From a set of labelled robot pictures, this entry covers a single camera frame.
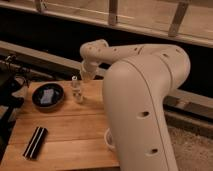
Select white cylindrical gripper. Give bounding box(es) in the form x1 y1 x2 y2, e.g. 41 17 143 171
80 60 98 82

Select small clear plastic bottle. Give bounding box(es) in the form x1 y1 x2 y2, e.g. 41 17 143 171
71 76 83 103

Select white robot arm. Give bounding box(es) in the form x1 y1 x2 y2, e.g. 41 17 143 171
80 39 190 171

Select blue sponge on plate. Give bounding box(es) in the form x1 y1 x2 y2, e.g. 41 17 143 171
40 89 54 104

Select black round plate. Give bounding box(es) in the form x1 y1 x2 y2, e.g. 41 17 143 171
32 83 64 109

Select white paper cup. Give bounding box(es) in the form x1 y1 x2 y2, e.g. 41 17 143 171
104 129 115 151

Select black tripod equipment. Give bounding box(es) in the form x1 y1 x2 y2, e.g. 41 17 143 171
0 55 28 162

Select black white striped box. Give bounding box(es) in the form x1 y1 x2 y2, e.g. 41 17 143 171
23 127 48 159

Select wooden railing frame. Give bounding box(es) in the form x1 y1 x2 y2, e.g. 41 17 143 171
0 0 213 48

